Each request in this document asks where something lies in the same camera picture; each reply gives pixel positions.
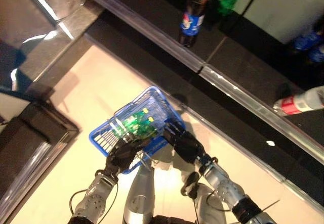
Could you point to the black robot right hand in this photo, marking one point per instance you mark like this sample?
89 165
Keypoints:
187 145

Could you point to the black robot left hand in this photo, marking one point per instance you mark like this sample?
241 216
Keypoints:
121 155

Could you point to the blue plastic shopping basket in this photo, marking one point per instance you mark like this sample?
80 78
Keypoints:
158 144

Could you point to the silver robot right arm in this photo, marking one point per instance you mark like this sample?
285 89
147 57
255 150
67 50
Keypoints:
225 186

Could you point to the silver robot left leg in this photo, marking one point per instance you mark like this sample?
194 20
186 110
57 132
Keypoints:
139 198

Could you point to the silver robot leg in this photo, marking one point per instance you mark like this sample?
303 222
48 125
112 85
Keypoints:
207 208
139 198

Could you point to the silver robot right leg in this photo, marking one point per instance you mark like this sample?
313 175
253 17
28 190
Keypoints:
207 208

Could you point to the white paper scrap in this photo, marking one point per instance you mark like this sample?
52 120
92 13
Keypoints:
270 143

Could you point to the black cabinet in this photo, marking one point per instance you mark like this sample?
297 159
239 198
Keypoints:
30 145

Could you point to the clear water bottle red cap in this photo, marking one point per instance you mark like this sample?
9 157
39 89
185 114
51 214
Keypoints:
298 104

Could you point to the Pepsi cola bottle blue cap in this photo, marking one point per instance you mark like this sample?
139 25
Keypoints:
192 24

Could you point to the glossy dark side counter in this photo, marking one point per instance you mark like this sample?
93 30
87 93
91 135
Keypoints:
38 14

